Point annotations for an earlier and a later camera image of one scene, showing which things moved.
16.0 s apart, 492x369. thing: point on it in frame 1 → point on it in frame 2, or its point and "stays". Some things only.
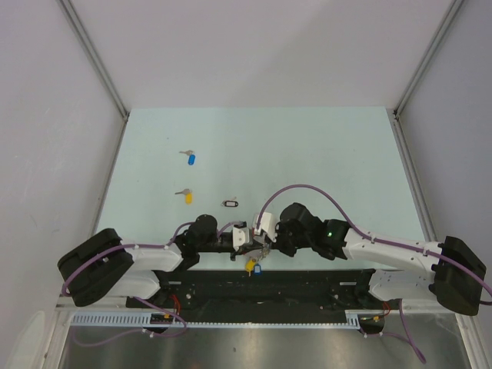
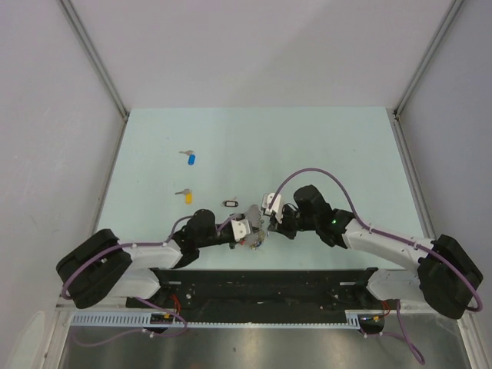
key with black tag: [230, 203] stays
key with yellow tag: [188, 196] stays
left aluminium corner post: [68, 10] stays
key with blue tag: [191, 159] stays
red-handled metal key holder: [261, 240] → [255, 238]
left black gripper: [253, 244] → [231, 244]
